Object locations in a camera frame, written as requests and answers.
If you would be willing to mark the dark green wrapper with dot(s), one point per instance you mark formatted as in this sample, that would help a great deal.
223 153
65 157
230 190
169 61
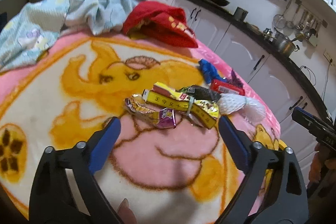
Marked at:
201 93

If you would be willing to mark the small steel cup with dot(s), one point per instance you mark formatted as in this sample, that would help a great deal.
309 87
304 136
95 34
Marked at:
240 14

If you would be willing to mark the person's left hand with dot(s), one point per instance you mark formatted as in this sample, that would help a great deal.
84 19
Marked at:
125 213

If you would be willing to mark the steel stock pot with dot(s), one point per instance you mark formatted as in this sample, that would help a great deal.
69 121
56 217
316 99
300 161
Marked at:
284 45

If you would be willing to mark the red embroidered cloth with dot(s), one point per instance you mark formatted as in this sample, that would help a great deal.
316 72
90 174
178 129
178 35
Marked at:
162 22

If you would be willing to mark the person's right hand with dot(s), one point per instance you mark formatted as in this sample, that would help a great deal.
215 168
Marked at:
321 158

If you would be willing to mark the pink cartoon bear blanket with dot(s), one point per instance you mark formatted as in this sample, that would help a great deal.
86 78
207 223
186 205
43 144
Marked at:
183 174

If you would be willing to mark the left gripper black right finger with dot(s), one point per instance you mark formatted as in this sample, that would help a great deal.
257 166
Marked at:
272 190

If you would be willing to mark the white foam fruit net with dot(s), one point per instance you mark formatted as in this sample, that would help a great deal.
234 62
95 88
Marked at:
250 108

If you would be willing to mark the blue crumpled wrapper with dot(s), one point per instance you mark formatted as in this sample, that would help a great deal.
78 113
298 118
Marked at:
209 72

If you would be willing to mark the yellow rimmed black trash bin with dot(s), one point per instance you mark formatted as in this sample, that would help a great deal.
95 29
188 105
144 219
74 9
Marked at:
281 145

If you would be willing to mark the yellow packets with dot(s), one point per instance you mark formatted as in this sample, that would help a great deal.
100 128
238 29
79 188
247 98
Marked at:
206 112

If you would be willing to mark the light blue patterned cloth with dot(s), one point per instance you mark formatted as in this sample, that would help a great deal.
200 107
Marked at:
37 27

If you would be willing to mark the purple gold snack wrapper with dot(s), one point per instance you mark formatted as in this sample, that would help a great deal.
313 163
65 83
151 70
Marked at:
162 118

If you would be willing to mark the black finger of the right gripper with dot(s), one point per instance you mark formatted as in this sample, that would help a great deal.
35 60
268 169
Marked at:
310 122

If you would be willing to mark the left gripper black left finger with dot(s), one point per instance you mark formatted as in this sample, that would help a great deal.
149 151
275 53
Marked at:
64 187

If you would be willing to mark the red cylindrical can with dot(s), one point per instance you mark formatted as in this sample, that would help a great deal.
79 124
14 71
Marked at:
222 87

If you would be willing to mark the hanging strainer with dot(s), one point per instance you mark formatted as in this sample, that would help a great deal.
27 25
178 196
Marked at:
279 20

